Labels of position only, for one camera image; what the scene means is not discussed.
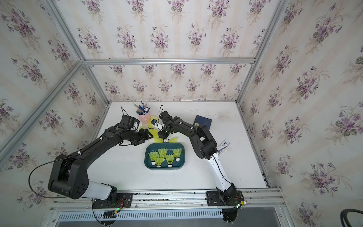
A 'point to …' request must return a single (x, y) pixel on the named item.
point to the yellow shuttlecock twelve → (174, 140)
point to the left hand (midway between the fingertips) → (152, 138)
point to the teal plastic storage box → (154, 147)
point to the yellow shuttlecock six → (152, 155)
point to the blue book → (200, 121)
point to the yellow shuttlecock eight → (177, 152)
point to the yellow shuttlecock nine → (159, 160)
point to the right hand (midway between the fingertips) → (163, 133)
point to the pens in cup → (142, 109)
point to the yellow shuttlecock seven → (162, 151)
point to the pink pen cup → (144, 118)
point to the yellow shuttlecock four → (169, 158)
